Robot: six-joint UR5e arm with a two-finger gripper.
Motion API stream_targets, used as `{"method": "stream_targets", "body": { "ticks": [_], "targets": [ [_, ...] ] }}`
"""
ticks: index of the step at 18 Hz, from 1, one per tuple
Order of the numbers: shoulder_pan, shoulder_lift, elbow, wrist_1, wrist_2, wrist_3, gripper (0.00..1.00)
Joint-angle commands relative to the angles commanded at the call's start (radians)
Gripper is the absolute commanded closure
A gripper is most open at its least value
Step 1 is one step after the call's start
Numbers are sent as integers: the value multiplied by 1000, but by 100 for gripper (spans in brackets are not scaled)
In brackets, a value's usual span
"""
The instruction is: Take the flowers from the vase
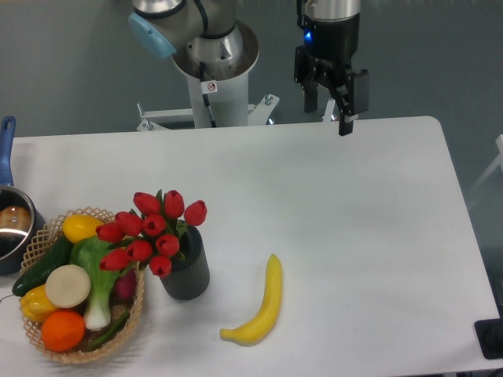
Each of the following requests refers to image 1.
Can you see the green cucumber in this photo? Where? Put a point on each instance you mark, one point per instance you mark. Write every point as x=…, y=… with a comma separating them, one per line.
x=56, y=256

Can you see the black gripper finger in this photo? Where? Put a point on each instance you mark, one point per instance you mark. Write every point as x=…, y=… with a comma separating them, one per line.
x=352, y=99
x=305, y=74

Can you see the yellow bell pepper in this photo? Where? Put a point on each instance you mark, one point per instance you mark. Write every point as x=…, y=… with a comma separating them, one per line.
x=36, y=306

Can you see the green bean pod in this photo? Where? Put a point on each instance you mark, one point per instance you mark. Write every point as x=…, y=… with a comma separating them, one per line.
x=109, y=334

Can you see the yellow banana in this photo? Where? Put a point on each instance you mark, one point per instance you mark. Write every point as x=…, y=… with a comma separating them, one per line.
x=258, y=327

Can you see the orange fruit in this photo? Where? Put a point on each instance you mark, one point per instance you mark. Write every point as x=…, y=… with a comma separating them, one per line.
x=63, y=330

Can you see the blue handled saucepan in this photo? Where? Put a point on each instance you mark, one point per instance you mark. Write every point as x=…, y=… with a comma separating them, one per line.
x=20, y=220

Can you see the purple red radish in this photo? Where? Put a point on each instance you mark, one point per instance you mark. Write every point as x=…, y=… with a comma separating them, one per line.
x=125, y=286

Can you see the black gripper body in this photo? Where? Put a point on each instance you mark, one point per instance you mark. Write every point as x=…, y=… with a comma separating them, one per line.
x=325, y=56

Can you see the white frame at right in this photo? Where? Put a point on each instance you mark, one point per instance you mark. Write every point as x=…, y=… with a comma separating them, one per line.
x=494, y=166

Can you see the red tulip bouquet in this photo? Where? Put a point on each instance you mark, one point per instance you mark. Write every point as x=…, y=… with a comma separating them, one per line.
x=159, y=234

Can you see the woven wicker basket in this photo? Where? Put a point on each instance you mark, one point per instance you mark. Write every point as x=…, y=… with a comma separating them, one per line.
x=40, y=244

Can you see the black device at edge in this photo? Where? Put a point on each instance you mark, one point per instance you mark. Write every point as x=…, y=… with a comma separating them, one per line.
x=489, y=335

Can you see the dark grey ribbed vase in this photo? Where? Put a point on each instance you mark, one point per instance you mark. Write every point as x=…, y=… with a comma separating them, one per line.
x=189, y=278

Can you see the beige round bun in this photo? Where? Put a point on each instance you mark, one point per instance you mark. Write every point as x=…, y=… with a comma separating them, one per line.
x=68, y=286

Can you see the green bok choy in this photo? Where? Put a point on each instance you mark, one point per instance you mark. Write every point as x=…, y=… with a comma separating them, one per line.
x=88, y=255

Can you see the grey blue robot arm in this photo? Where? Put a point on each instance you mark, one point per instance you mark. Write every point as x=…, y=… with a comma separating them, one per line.
x=165, y=27

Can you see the yellow lemon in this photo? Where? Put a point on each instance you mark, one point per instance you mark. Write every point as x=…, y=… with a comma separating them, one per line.
x=78, y=227

